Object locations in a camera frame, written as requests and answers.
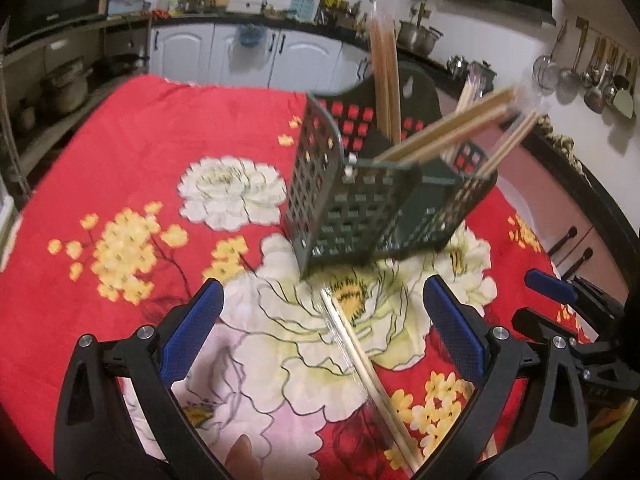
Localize red floral blanket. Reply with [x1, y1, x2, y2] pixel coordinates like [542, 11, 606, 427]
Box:
[0, 74, 586, 480]

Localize blue knife block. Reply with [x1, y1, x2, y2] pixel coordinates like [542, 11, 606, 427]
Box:
[290, 0, 321, 21]

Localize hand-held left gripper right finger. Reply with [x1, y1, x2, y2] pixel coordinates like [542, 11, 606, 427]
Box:
[415, 275, 591, 480]

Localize row of condiment bottles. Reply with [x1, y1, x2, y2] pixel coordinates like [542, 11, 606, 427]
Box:
[320, 0, 371, 28]

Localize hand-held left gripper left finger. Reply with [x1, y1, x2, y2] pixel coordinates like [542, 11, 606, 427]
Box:
[53, 279, 236, 480]

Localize black perforated utensil basket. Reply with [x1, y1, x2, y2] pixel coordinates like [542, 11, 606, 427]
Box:
[285, 67, 498, 281]

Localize pale lower cabinet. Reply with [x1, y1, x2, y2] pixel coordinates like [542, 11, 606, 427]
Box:
[495, 145, 616, 281]

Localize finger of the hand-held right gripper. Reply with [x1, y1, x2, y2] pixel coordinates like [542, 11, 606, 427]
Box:
[512, 307, 593, 350]
[525, 269, 601, 306]

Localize white kitchen cabinets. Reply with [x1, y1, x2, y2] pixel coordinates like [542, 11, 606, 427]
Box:
[150, 25, 373, 92]

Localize large steel stockpot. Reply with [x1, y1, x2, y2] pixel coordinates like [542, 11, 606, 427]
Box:
[42, 57, 93, 113]

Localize row of hanging kitchen utensils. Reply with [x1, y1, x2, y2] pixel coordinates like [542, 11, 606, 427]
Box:
[557, 17, 640, 121]

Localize metal shelf rack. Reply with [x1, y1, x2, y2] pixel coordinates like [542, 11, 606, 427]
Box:
[0, 12, 153, 201]

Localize person's left hand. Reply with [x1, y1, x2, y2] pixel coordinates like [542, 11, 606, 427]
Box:
[225, 435, 258, 480]

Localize garlic bulb pile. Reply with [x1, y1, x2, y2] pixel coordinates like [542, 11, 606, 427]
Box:
[535, 115, 583, 171]

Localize black frying pan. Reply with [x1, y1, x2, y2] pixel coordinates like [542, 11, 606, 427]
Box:
[95, 52, 148, 78]

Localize wooden chopstick pair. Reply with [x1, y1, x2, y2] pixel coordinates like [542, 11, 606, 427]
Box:
[447, 74, 483, 161]
[385, 15, 402, 143]
[480, 109, 540, 176]
[374, 86, 518, 165]
[369, 10, 391, 136]
[320, 287, 426, 476]

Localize blue hanging basket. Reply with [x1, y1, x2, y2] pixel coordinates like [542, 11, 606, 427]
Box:
[237, 25, 268, 47]

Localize hanging wire strainer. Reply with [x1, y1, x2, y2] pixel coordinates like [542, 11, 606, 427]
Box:
[532, 22, 568, 91]

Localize steel cooking pot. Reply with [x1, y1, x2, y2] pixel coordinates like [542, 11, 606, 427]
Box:
[397, 22, 443, 56]

